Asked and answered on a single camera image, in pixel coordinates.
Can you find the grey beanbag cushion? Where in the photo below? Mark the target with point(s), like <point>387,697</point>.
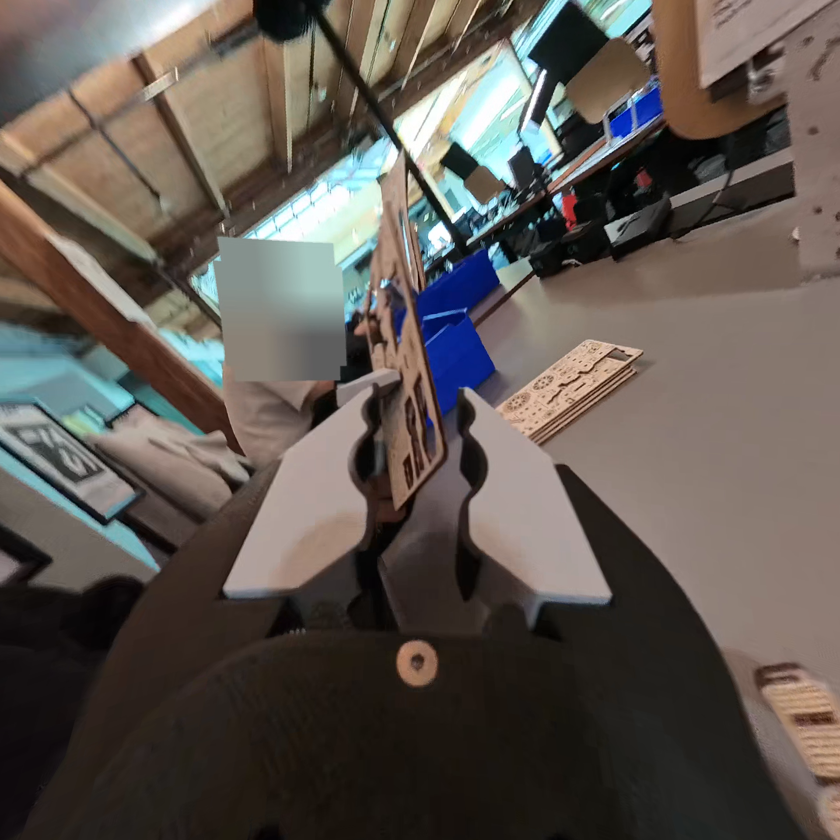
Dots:
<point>170,459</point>

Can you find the punched wooden part sheet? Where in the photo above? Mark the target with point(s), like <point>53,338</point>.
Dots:
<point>420,354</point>

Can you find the printed paper on board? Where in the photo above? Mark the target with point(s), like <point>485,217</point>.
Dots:
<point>741,39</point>

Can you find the wooden post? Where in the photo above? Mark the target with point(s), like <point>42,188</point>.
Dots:
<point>98,308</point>

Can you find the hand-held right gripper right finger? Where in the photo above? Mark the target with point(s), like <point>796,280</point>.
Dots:
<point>544,525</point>

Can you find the grey desk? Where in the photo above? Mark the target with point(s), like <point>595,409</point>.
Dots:
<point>722,459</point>

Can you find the wooden model assembly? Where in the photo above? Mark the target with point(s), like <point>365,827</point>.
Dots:
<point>807,715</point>

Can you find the long blue plastic bin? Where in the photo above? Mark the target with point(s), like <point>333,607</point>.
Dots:
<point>459,282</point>

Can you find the cork board panel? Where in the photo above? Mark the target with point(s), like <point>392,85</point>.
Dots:
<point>682,85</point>

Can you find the stack of wooden sheets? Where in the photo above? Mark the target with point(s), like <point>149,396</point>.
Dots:
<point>577,387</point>

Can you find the black lamp with cardboard shade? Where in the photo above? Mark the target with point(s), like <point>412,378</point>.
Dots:
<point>459,161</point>
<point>571,39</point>

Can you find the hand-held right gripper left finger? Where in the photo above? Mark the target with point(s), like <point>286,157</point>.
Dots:
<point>295,525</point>

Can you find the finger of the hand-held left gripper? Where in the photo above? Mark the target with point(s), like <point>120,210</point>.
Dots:
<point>367,388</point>

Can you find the black camera charger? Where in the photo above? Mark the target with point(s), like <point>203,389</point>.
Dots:
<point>568,249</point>

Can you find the framed marker poster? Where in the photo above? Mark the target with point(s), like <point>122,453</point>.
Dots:
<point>19,558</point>
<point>59,459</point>

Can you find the printed instruction stand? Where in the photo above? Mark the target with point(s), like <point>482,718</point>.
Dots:
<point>817,197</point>

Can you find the black flat box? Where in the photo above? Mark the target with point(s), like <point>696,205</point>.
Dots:
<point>636,226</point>

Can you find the short blue plastic bin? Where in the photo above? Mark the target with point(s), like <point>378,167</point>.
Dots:
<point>459,367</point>

